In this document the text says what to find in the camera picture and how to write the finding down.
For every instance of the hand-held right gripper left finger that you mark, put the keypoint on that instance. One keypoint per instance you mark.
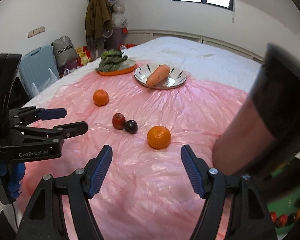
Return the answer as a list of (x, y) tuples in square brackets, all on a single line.
[(100, 172)]

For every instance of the white radiator cover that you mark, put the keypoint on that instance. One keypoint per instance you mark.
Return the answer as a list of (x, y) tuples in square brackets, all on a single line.
[(215, 41)]

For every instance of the light blue suitcase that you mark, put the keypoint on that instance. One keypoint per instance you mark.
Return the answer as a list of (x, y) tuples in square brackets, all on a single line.
[(37, 65)]

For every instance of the person's left hand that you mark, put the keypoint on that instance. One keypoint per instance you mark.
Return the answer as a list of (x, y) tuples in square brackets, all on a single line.
[(16, 177)]

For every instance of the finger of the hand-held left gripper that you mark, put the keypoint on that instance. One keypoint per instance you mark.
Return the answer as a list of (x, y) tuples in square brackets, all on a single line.
[(52, 113), (70, 128)]

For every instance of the black and copper juicer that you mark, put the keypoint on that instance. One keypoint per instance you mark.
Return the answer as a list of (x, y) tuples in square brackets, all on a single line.
[(277, 92)]

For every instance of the white striped plate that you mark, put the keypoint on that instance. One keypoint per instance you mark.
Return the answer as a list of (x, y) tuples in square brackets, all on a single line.
[(175, 80)]

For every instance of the wall switch panel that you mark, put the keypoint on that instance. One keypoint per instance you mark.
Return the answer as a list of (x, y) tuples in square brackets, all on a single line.
[(36, 31)]

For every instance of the pile of plastic bags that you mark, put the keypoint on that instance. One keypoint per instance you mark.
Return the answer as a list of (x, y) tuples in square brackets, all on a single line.
[(120, 15)]

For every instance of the green cardboard box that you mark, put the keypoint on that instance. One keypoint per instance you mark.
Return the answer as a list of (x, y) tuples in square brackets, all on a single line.
[(287, 200)]

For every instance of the purple bin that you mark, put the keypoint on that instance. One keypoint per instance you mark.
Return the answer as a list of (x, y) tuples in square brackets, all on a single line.
[(117, 38)]

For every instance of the carrot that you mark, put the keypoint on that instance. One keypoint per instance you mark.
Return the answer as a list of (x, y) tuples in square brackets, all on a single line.
[(158, 76)]

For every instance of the orange oval tray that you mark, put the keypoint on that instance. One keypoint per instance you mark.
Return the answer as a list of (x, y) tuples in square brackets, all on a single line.
[(120, 71)]

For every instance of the pink plastic sheet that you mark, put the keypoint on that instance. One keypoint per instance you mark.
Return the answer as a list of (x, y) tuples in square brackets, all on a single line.
[(140, 192)]

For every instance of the olive green coat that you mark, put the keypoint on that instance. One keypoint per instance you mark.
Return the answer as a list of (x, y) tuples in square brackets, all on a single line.
[(97, 17)]

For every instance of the white plastic bag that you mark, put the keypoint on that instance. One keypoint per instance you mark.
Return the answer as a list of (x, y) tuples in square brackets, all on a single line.
[(40, 85)]

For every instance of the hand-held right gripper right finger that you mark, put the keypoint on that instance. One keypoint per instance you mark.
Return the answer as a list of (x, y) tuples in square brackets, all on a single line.
[(192, 172)]

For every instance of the red and yellow box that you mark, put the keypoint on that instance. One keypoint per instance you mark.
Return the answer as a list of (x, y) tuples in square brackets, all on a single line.
[(83, 55)]

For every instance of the green spinach bunch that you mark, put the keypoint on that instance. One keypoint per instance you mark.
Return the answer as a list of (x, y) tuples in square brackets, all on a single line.
[(112, 60)]

